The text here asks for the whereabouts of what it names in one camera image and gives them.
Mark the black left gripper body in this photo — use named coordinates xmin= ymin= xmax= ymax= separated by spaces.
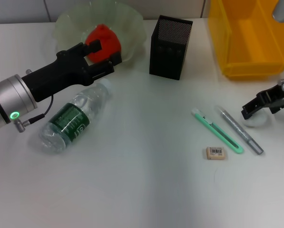
xmin=21 ymin=42 xmax=93 ymax=103

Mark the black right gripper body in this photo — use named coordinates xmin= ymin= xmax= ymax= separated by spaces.
xmin=257 ymin=70 xmax=284 ymax=109

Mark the red-orange fruit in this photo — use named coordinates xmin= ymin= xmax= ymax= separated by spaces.
xmin=84 ymin=23 xmax=122 ymax=65

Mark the white paper ball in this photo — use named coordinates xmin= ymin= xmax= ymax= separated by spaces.
xmin=241 ymin=113 xmax=269 ymax=129

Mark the green utility knife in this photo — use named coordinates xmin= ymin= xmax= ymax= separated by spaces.
xmin=191 ymin=108 xmax=245 ymax=155

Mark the clear green-label water bottle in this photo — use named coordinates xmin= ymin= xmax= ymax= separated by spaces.
xmin=39 ymin=78 xmax=113 ymax=154

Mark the grey glitter pen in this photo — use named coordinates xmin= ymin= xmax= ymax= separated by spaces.
xmin=215 ymin=105 xmax=264 ymax=156

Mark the translucent green wavy fruit plate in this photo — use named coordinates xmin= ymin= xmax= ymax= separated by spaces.
xmin=52 ymin=0 xmax=147 ymax=70

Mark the beige eraser with barcode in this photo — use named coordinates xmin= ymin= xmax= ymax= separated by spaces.
xmin=206 ymin=146 xmax=228 ymax=161

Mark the black mesh pen holder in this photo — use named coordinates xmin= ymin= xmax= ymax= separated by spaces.
xmin=148 ymin=15 xmax=194 ymax=81

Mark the yellow plastic bin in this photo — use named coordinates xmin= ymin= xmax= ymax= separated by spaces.
xmin=207 ymin=0 xmax=284 ymax=81

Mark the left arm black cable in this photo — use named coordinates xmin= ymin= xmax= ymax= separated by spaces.
xmin=15 ymin=95 xmax=55 ymax=133

